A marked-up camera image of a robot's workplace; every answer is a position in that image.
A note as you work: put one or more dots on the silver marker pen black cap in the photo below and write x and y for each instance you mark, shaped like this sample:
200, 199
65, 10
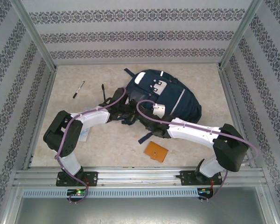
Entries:
78, 89

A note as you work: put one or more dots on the grey metal shelf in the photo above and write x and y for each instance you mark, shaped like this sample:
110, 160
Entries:
140, 212

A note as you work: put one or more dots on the orange leather wallet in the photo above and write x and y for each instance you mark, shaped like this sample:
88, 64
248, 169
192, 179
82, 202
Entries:
155, 151

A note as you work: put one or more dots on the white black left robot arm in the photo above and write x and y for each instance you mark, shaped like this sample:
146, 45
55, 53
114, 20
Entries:
95, 120

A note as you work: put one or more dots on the aluminium side rail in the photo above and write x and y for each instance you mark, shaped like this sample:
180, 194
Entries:
235, 105
40, 116

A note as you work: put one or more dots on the navy blue backpack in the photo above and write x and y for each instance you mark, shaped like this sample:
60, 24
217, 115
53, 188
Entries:
177, 98

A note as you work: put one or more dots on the pale blue banknote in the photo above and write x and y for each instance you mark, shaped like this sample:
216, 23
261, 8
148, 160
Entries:
84, 135

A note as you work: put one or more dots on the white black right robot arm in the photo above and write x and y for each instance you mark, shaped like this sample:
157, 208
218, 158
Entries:
191, 135

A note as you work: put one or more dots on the aluminium frame post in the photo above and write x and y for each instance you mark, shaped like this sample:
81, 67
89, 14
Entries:
242, 35
35, 35

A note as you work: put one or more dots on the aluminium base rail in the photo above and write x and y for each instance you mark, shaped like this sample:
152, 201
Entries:
140, 177

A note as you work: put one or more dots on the small controller circuit board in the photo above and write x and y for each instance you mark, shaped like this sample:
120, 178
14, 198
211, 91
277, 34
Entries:
77, 192
205, 191

